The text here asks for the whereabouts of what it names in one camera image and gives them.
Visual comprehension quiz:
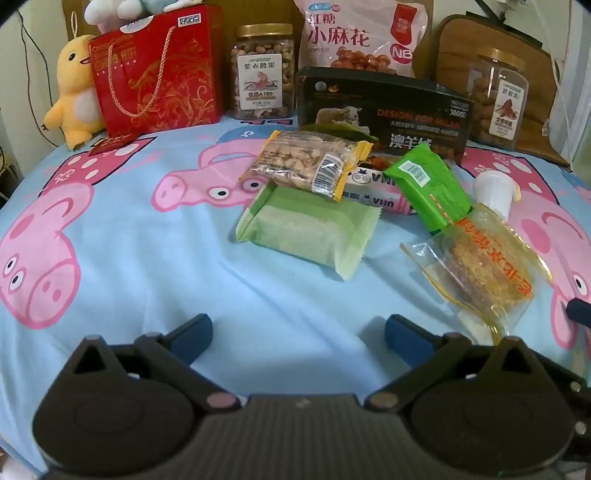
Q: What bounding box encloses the clear yellow snack packet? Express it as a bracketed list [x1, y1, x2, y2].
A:
[399, 203, 552, 344]

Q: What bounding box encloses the black box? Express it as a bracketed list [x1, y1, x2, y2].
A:
[295, 67, 474, 164]

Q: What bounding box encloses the dark green snack packet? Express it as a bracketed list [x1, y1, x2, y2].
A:
[383, 143, 476, 236]

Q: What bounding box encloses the white and blue candy packet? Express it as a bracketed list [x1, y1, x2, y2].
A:
[344, 164, 419, 217]

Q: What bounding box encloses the blue pig-print blanket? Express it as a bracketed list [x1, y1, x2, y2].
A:
[0, 111, 591, 480]

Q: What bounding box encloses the light green snack packet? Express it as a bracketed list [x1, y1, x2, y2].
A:
[235, 181, 384, 282]

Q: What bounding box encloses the white jelly cup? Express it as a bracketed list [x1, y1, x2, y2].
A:
[475, 170, 520, 217]

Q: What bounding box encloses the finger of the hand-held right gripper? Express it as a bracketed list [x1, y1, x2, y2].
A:
[567, 298, 591, 325]

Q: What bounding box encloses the white plush toy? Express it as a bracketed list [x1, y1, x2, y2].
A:
[85, 0, 204, 34]

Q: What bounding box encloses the pink snack bag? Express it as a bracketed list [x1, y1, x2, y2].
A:
[294, 0, 432, 81]

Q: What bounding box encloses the yellow-edged nut snack packet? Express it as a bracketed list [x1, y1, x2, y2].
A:
[238, 130, 374, 202]

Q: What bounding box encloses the red gift box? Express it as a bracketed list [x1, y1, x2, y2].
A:
[88, 4, 225, 139]

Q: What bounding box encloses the yellow duck plush toy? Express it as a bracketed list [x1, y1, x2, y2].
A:
[44, 34, 107, 151]

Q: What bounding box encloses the yellow-green snack packet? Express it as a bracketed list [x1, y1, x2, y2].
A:
[300, 122, 370, 138]

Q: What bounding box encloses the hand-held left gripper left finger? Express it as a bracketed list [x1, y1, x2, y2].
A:
[69, 314, 242, 414]

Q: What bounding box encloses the black cable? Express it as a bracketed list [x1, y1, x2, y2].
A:
[16, 9, 54, 93]

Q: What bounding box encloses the orange snack packet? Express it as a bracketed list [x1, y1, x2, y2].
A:
[365, 154, 403, 169]

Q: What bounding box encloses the brown padded bag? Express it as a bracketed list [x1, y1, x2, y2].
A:
[434, 14, 573, 167]

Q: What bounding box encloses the full nut jar gold lid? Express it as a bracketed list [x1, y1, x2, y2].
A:
[231, 24, 296, 120]

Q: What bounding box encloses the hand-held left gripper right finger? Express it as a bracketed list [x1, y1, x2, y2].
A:
[367, 314, 527, 412]

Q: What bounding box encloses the half-empty nut jar gold lid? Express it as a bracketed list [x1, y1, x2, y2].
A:
[471, 46, 529, 151]

